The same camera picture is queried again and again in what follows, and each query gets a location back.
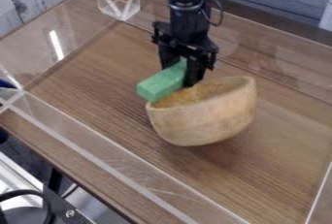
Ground black metal bracket with screw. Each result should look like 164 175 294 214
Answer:
43 187 97 224

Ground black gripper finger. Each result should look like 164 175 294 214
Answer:
185 52 213 87
160 47 182 69

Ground green rectangular block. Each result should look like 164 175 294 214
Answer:
137 61 188 103

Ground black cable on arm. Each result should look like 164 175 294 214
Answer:
200 0 227 28

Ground black cable lower left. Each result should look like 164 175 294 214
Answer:
0 188 55 224

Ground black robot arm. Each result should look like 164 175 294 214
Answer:
152 0 220 87

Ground clear acrylic tray walls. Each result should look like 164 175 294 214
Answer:
0 0 332 224

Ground brown wooden bowl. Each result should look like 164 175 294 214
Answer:
145 77 257 146

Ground black table leg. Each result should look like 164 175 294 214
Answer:
49 169 63 194

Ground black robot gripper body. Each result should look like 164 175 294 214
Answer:
152 3 220 69

